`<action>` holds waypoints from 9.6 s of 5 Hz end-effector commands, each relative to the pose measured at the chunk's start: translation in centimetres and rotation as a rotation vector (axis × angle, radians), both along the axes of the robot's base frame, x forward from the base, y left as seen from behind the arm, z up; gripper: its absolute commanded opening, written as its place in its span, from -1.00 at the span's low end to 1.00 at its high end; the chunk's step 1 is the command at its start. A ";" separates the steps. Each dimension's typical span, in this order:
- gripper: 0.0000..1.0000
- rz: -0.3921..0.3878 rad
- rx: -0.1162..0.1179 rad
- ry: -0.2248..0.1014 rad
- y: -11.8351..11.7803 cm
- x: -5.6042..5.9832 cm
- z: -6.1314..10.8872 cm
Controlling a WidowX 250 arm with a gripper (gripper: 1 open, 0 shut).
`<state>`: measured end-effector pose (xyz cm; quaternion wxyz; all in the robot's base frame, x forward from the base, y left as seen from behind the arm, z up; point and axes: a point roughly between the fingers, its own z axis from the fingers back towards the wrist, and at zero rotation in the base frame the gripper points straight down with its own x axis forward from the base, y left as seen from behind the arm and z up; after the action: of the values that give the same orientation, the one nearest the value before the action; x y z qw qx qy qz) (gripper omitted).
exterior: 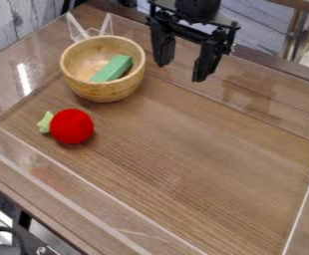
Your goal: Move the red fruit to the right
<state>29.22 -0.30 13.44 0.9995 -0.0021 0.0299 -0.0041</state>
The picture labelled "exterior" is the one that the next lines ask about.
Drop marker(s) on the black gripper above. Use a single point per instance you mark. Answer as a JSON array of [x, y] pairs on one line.
[[174, 17]]

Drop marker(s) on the red plush fruit green stem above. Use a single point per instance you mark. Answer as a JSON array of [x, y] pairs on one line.
[[69, 126]]

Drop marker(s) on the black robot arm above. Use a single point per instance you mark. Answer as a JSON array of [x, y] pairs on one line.
[[195, 21]]

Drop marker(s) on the green rectangular block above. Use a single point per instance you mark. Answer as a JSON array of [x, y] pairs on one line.
[[112, 69]]

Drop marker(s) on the wooden bowl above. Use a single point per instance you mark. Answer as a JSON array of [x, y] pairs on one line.
[[85, 57]]

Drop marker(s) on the metal table leg background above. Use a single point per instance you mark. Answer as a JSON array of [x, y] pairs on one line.
[[295, 44]]

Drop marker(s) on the clear acrylic tray walls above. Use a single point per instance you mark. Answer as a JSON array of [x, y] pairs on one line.
[[194, 170]]

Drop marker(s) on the black metal table frame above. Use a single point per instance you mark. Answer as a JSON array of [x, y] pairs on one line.
[[35, 246]]

